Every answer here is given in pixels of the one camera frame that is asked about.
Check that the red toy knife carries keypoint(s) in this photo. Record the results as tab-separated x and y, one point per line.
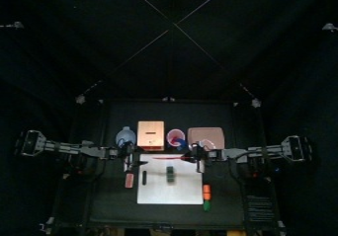
169	158

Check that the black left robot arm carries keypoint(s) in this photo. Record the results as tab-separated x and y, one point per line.
66	146

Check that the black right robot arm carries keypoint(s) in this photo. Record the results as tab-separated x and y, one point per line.
264	149

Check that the toy sushi roll red centre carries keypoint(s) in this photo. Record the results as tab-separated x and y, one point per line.
170	174

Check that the grey bowl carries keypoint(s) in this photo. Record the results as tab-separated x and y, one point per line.
126	136

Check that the wooden box with red drawer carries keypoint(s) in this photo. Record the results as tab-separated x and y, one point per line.
150	134

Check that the red plastic cup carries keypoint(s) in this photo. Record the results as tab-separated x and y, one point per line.
174	135

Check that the orange toy carrot green leaf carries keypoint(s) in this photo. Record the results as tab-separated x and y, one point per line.
206	194

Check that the white plastic cutting board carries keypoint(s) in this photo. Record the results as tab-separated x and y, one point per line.
169	192

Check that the black panel with white text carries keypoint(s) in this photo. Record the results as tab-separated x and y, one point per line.
260	208

